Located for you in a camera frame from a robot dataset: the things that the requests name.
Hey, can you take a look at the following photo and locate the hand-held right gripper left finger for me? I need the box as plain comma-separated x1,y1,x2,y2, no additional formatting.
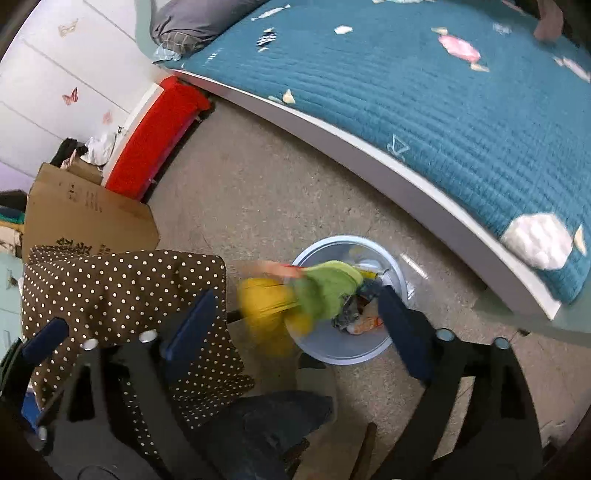
46,290,219,480

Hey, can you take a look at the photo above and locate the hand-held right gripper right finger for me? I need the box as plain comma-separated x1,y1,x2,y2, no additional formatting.
375,285,546,480

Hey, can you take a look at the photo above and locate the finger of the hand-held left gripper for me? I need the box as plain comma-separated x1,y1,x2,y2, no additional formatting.
21,318,71,370
19,391,51,455

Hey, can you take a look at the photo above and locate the light blue plastic basin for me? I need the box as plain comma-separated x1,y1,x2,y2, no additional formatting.
288,235,410,366

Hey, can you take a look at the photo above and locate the green yellow snack packet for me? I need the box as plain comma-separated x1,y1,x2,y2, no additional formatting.
238,259,368,359

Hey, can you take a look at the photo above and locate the orange biscuit packet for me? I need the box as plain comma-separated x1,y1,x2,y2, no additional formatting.
346,313,385,336

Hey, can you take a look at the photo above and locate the pale green cabinet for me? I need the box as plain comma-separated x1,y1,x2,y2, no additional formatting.
0,254,25,334

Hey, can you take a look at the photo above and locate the brown dotted tablecloth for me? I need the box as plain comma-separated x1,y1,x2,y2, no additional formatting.
21,244,257,435

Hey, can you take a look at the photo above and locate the stack of folded clothes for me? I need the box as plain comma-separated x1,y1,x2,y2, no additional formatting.
0,189,29,259

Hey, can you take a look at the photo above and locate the dark blue garment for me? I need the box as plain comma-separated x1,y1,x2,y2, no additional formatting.
217,390,336,480

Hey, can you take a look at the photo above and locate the cardboard box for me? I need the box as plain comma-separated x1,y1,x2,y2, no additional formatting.
23,161,161,259

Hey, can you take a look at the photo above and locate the black bag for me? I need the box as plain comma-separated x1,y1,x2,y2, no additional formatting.
48,137,88,169

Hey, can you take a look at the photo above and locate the red storage box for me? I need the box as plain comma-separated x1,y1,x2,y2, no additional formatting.
100,76,214,202

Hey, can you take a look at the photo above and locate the white plastic bag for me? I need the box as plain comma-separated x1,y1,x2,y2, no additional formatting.
83,131,116,166

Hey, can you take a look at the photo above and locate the bed with teal mattress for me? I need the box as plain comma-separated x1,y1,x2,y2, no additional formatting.
165,0,591,305

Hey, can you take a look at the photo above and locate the light blue pillow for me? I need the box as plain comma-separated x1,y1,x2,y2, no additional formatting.
152,44,184,64

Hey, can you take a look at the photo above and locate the grey folded duvet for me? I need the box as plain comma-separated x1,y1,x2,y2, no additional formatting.
152,0,269,59

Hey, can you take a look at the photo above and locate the pink garment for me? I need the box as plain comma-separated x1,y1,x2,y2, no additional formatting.
533,0,565,43

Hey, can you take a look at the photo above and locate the white bed frame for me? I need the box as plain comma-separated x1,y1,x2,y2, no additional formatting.
178,68,591,344

